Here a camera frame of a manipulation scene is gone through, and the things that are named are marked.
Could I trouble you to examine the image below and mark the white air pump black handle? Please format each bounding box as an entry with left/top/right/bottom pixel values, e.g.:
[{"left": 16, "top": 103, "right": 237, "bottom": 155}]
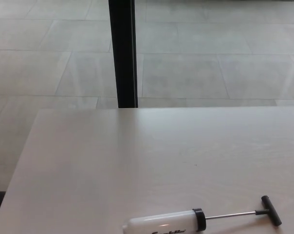
[{"left": 122, "top": 195, "right": 283, "bottom": 234}]

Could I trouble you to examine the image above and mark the black vertical metal post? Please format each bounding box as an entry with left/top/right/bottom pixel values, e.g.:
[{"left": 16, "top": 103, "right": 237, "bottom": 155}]
[{"left": 108, "top": 0, "right": 139, "bottom": 109}]

